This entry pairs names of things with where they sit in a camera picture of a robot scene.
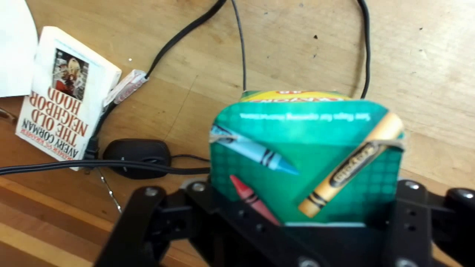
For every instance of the black computer mouse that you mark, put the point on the black computer mouse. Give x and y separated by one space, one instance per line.
135 151

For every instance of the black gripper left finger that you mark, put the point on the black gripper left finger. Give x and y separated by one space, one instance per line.
202 193

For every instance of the green yellow crayon box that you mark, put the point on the green yellow crayon box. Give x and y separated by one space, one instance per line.
306 148

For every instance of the white paperback book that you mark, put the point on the white paperback book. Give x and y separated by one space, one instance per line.
68 94

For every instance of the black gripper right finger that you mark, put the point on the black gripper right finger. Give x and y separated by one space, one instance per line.
413 212

